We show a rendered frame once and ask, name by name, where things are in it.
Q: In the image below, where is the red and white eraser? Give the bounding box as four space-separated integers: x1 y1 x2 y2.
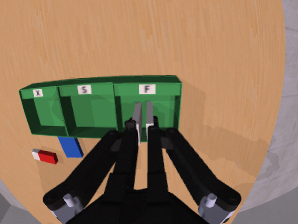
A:
31 148 58 164

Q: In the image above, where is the green three-compartment bin rack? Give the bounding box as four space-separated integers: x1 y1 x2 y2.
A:
18 75 182 142

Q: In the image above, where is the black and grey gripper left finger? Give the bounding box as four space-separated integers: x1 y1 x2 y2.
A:
43 102 143 224

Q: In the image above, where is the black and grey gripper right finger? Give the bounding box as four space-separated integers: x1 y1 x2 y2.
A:
146 102 241 224

